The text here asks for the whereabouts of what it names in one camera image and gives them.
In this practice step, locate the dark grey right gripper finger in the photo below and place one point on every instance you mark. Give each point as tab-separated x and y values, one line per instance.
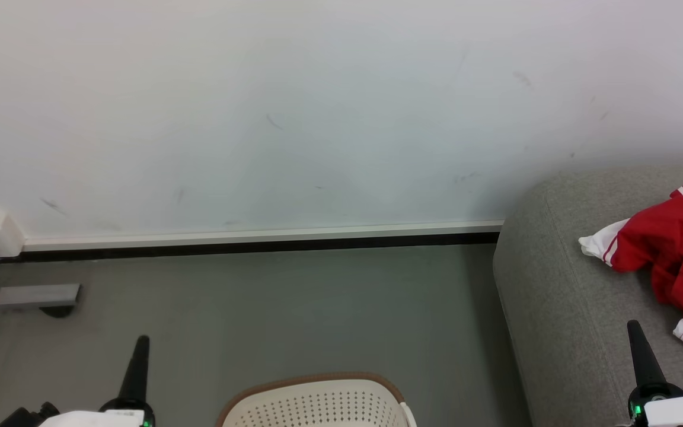
644	362

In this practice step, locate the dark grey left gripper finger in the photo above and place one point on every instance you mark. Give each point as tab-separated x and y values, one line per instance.
137	373

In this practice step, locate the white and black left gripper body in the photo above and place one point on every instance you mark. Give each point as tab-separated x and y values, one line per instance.
110	418

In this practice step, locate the red and white garment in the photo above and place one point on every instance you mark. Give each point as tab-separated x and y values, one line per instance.
673	243

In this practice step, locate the cream basket with brown rim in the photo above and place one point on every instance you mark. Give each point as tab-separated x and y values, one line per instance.
318	406

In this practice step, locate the grey fabric sofa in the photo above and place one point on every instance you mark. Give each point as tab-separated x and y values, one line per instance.
567	308

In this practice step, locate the white and black baseboard strip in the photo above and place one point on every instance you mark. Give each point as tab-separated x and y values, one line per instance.
258	240

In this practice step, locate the grey metal frame leg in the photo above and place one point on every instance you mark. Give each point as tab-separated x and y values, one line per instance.
33	295

